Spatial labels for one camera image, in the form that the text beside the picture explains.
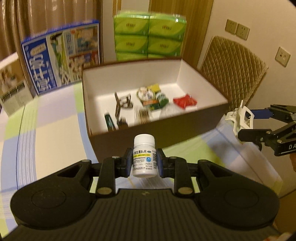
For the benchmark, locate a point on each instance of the beige wall socket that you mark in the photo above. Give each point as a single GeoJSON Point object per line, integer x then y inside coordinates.
{"type": "Point", "coordinates": [282, 56]}
{"type": "Point", "coordinates": [242, 31]}
{"type": "Point", "coordinates": [231, 26]}

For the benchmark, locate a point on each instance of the beige curtain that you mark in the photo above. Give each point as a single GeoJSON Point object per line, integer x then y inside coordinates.
{"type": "Point", "coordinates": [46, 16]}

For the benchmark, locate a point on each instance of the leopard print headband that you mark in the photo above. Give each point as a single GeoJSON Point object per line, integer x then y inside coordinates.
{"type": "Point", "coordinates": [118, 102]}

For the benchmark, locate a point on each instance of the brown cardboard storage box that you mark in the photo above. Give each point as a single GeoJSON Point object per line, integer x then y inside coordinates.
{"type": "Point", "coordinates": [185, 129]}

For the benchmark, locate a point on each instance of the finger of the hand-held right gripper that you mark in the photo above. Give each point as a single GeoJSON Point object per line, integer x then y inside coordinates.
{"type": "Point", "coordinates": [261, 113]}
{"type": "Point", "coordinates": [249, 135]}

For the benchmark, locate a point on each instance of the stack of green tissue packs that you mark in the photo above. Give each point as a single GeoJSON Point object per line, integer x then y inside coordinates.
{"type": "Point", "coordinates": [138, 34]}

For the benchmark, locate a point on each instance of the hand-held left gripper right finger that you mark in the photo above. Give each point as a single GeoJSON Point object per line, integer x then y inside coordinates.
{"type": "Point", "coordinates": [161, 165]}

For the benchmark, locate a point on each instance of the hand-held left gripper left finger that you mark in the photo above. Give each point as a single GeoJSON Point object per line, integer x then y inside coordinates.
{"type": "Point", "coordinates": [127, 163]}

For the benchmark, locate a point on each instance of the blue milk carton box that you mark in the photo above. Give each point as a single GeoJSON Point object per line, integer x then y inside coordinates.
{"type": "Point", "coordinates": [39, 64]}

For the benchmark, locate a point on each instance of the checked tablecloth desktop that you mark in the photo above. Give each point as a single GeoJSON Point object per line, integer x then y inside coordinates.
{"type": "Point", "coordinates": [50, 120]}

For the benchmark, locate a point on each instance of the green card with small jar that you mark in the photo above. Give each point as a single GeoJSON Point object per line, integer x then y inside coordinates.
{"type": "Point", "coordinates": [150, 97]}

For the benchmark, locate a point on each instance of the white product box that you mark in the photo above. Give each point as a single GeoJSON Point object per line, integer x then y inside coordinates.
{"type": "Point", "coordinates": [13, 88]}

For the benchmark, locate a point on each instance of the brown wooden door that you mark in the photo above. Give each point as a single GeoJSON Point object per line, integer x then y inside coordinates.
{"type": "Point", "coordinates": [198, 34]}

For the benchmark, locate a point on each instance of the bag of cotton swabs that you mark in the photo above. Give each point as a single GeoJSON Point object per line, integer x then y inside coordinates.
{"type": "Point", "coordinates": [142, 115]}

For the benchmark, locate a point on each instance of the green ointment tube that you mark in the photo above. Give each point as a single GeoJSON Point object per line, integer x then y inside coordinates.
{"type": "Point", "coordinates": [109, 121]}

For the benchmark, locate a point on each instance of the white hair claw clip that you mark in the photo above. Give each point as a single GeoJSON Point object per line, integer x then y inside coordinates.
{"type": "Point", "coordinates": [240, 118]}

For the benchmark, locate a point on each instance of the red snack packet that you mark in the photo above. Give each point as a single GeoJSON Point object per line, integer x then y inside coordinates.
{"type": "Point", "coordinates": [185, 101]}

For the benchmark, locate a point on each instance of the chair with quilted cover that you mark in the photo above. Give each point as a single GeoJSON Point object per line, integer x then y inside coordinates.
{"type": "Point", "coordinates": [233, 69]}

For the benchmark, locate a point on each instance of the white pill bottle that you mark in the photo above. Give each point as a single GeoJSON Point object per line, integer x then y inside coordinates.
{"type": "Point", "coordinates": [144, 160]}

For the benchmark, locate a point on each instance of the person's right hand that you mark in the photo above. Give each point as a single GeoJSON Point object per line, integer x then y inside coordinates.
{"type": "Point", "coordinates": [293, 162]}

